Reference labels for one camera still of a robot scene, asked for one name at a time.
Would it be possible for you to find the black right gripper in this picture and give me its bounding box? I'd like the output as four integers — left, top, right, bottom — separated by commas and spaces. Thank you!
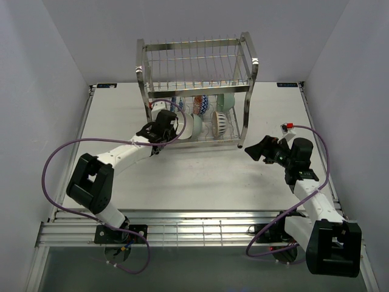
244, 135, 294, 169

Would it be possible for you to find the white ceramic bowl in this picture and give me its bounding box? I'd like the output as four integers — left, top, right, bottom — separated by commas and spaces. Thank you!
174, 112, 194, 140

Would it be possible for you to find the light green ceramic bowl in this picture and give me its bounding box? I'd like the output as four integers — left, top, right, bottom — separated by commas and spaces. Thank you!
191, 113, 203, 138

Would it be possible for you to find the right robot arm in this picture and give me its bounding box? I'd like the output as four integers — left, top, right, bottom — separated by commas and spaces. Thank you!
244, 136, 362, 277

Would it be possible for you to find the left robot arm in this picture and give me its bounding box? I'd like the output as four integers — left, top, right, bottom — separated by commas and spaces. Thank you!
66, 109, 177, 243

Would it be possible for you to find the stainless steel dish rack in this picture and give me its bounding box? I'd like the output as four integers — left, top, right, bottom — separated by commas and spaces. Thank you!
135, 32, 259, 148

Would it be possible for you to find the blue patterned white bowl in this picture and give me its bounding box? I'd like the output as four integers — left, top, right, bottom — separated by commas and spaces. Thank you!
170, 97, 186, 112

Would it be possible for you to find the red blue zigzag bowl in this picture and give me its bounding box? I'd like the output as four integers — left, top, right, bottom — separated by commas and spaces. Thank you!
193, 95, 209, 116

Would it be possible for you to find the pale green bowl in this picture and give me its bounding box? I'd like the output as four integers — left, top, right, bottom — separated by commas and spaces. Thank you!
216, 93, 235, 113

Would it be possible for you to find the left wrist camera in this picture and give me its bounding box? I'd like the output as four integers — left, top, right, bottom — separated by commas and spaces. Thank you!
150, 100, 167, 114

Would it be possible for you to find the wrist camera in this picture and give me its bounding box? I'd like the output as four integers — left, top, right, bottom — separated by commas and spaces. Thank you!
150, 100, 167, 114
280, 123, 296, 142

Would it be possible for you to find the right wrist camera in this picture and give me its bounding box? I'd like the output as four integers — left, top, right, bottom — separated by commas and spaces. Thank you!
280, 123, 296, 142

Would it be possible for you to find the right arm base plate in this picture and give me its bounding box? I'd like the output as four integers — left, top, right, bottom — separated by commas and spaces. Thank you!
247, 218, 306, 265

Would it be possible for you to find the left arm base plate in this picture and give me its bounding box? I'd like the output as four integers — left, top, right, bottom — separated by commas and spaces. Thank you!
94, 224, 148, 244

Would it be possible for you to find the aluminium frame rail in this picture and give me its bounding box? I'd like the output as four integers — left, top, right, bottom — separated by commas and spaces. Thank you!
35, 209, 350, 249

